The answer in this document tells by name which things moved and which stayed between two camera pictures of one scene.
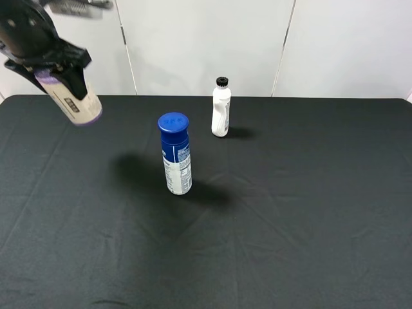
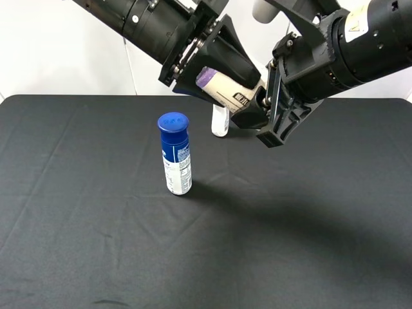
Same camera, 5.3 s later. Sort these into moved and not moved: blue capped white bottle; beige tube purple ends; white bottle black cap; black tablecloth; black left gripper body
Moved: black left gripper body; beige tube purple ends
Not moved: black tablecloth; white bottle black cap; blue capped white bottle
